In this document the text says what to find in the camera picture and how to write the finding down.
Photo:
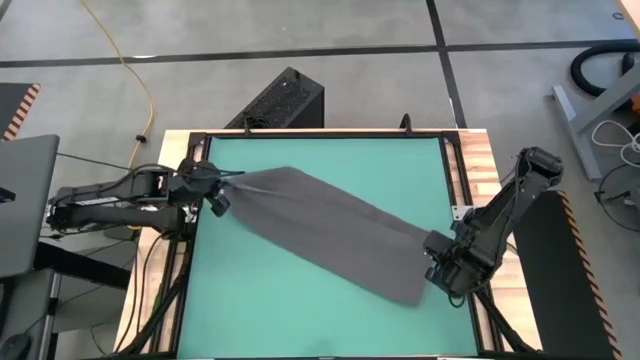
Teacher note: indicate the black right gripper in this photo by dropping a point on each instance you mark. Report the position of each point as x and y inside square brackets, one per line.
[460, 265]

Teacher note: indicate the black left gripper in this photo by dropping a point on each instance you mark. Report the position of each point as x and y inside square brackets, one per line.
[197, 182]

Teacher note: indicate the grey towel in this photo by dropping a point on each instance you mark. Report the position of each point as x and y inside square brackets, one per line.
[325, 225]

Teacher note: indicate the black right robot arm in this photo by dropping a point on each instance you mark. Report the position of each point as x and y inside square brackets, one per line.
[500, 215]

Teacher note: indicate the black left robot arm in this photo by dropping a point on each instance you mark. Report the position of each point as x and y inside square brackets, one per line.
[100, 215]

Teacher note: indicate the black table clamp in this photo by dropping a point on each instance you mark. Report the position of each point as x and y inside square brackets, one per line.
[406, 124]
[246, 126]

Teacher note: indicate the black mat with orange stripes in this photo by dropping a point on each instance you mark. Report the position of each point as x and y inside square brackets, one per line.
[550, 280]
[12, 105]

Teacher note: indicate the black computer tower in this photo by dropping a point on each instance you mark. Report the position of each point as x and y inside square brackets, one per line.
[280, 100]

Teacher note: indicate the teal table mat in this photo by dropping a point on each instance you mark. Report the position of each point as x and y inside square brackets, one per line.
[300, 320]

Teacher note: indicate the grey laptop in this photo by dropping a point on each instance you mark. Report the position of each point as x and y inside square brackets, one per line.
[25, 225]

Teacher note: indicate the orange object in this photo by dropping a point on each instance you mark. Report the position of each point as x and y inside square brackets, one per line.
[636, 104]

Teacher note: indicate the grey side table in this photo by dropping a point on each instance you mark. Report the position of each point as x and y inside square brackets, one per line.
[22, 300]

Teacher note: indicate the black computer mouse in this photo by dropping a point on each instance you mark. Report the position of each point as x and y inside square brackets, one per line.
[15, 346]

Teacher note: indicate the wooden desk corner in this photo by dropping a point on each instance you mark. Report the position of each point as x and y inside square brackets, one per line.
[634, 12]

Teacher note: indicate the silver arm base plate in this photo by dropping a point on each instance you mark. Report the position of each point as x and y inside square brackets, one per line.
[460, 212]

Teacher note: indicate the black metal table frame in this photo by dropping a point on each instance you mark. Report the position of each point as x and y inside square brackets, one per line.
[320, 134]

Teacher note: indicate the grey desk leg frame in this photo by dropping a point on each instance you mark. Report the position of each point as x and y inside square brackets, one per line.
[575, 130]

